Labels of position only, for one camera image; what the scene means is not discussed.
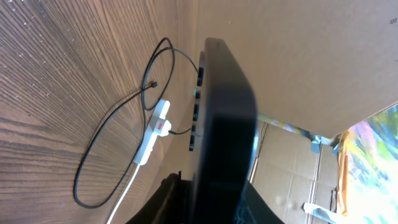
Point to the white charger plug adapter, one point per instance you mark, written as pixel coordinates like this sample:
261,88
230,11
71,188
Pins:
159,126

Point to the white power strip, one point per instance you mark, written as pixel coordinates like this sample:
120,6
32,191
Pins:
149,138

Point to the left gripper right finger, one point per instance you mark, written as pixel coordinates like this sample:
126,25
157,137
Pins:
253,210

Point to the Samsung Galaxy smartphone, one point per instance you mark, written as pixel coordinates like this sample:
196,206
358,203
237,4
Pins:
225,129

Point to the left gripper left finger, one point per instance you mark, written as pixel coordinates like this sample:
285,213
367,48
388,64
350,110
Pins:
170,204

